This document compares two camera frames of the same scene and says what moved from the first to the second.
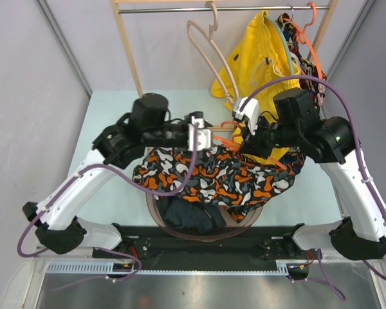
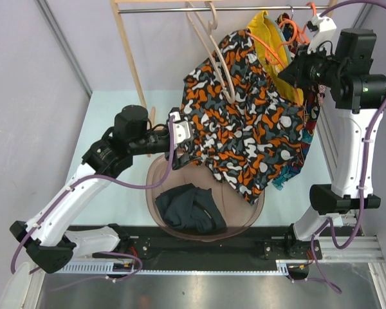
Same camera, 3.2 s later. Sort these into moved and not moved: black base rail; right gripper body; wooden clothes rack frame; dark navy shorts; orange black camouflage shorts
Moved: orange black camouflage shorts; right gripper body
Not moved: dark navy shorts; wooden clothes rack frame; black base rail
